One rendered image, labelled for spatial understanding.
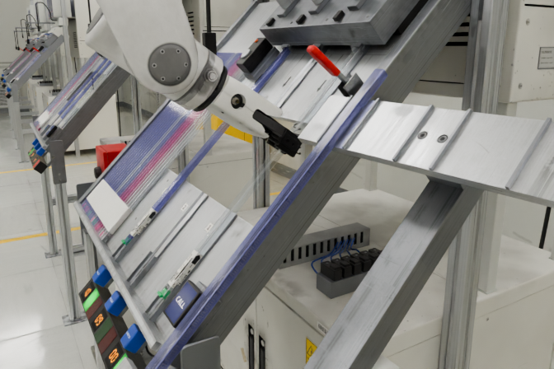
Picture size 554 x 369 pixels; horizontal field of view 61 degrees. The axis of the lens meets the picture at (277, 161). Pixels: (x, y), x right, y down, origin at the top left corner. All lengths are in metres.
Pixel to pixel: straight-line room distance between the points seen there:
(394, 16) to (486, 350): 0.71
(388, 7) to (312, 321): 0.56
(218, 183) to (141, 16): 1.75
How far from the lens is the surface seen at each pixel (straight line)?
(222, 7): 2.16
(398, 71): 0.72
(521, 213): 2.57
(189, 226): 0.79
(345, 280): 0.97
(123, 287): 0.80
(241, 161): 2.25
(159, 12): 0.52
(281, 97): 0.86
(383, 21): 0.76
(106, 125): 5.37
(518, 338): 1.21
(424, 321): 0.93
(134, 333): 0.73
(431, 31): 0.77
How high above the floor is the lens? 1.10
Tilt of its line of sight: 13 degrees down
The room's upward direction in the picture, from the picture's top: straight up
